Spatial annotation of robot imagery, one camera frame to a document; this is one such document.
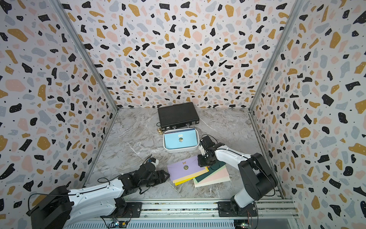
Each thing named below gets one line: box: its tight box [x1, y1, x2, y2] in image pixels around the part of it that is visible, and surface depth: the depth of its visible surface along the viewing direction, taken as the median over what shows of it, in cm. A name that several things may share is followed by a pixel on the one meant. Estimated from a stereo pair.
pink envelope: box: [198, 166, 229, 184], surface depth 88 cm
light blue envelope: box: [163, 129, 198, 149], surface depth 100 cm
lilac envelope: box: [166, 155, 205, 181], surface depth 90 cm
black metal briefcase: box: [156, 101, 200, 131], surface depth 112 cm
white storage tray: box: [162, 127, 200, 154], surface depth 100 cm
